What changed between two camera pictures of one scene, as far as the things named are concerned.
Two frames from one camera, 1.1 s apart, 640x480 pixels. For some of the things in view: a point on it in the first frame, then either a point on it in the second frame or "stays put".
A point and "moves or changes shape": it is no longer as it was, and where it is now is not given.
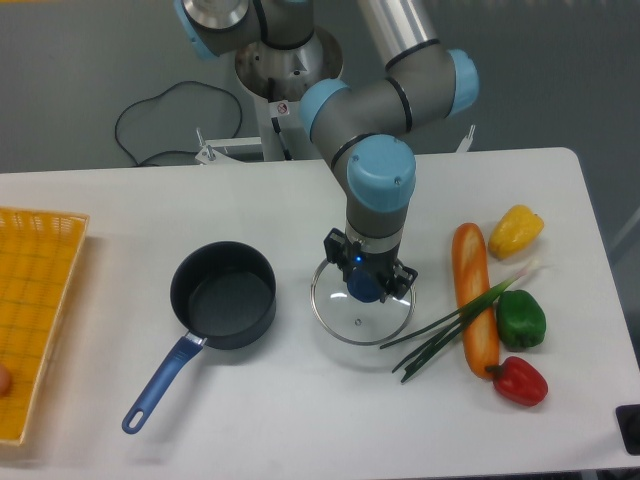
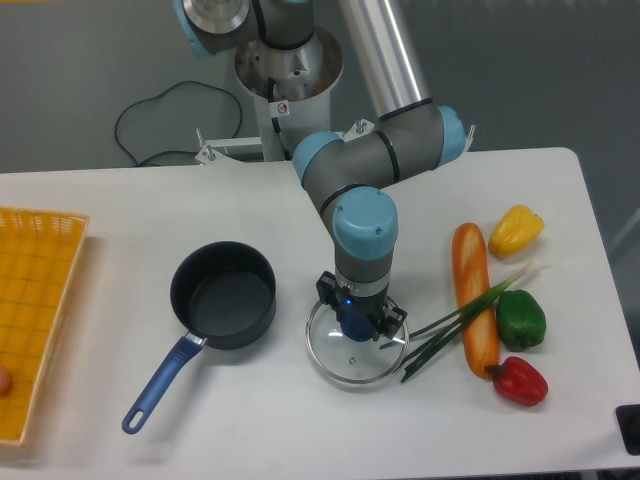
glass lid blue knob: x=351 y=311 moves or changes shape
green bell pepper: x=520 y=319 stays put
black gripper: x=382 y=263 -> x=342 y=300
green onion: x=442 y=334 stays put
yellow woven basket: x=38 y=253 stays put
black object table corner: x=629 y=419 stays put
